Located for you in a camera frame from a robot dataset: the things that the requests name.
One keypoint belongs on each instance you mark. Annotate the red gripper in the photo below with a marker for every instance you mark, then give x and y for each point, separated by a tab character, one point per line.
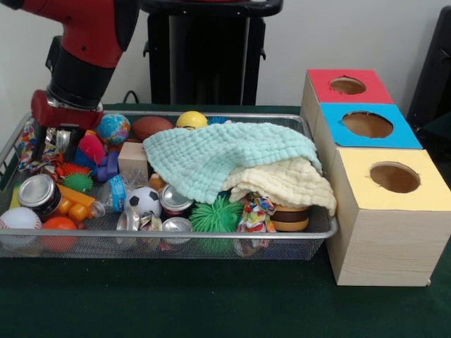
70	118

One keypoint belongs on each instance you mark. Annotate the mint green cloth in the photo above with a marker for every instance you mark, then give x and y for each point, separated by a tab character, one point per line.
211	155

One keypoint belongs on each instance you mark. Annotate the cream waffle cloth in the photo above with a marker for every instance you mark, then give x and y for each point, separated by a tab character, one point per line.
299	190

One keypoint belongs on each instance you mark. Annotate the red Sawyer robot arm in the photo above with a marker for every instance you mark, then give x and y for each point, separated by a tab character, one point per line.
88	42

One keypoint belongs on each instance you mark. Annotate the clear mesh bin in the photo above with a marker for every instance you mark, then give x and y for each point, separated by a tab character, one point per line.
211	250

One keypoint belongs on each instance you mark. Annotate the wooden box with three holes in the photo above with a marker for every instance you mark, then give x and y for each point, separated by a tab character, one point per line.
387	246

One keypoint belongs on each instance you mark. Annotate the globe print ball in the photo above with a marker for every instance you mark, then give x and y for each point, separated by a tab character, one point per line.
113	128

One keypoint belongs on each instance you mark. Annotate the orange plastic toy block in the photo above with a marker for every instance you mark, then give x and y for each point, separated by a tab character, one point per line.
75	204

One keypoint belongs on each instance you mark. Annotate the orange ball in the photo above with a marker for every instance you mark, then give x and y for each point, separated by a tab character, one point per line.
60	225

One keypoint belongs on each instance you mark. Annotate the white baseball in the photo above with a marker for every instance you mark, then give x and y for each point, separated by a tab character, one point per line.
19	220

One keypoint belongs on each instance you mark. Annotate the brown toy football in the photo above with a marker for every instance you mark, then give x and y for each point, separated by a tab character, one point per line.
153	127

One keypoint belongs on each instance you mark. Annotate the small soccer ball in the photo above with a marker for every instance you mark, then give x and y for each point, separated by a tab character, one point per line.
142	200

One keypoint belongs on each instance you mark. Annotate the yellow smiley ball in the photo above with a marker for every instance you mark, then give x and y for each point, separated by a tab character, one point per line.
192	120

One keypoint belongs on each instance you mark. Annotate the green spiky ball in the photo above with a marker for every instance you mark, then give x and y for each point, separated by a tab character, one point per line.
215	214

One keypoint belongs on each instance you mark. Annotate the dark green table cloth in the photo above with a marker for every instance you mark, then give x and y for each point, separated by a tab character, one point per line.
211	299

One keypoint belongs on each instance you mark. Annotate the black chair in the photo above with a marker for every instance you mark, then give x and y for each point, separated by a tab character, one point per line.
437	70

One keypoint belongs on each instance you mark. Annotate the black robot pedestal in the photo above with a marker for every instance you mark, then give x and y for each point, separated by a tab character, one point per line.
204	53

